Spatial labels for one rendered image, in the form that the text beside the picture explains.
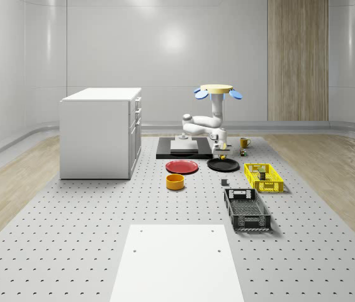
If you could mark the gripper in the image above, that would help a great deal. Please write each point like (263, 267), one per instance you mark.
(221, 151)

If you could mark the banana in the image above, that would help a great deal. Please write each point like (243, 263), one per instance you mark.
(223, 157)

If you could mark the flat-sided can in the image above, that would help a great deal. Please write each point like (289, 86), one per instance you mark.
(262, 174)

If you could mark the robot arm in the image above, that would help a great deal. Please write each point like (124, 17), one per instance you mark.
(202, 121)

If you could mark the black plate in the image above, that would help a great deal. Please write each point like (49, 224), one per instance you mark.
(224, 165)

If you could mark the puzzle cube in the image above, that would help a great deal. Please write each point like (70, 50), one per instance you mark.
(244, 153)

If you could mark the yellow mug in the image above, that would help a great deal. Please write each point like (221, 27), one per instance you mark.
(244, 143)

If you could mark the grey cube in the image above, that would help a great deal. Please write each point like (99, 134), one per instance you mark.
(224, 182)

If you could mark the red plate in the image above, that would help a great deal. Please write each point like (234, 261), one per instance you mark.
(182, 166)

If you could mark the black stove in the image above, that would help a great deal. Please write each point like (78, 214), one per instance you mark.
(165, 148)

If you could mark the yellow bowl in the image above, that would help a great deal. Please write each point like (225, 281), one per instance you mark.
(175, 184)

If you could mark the yellow basket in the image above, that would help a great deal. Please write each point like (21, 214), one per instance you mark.
(270, 185)

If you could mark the dark grey basket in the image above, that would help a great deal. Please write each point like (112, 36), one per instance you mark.
(246, 209)

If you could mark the white board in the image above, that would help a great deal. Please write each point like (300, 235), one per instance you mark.
(177, 267)

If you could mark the white cabinet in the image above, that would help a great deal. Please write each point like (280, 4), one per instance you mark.
(95, 138)

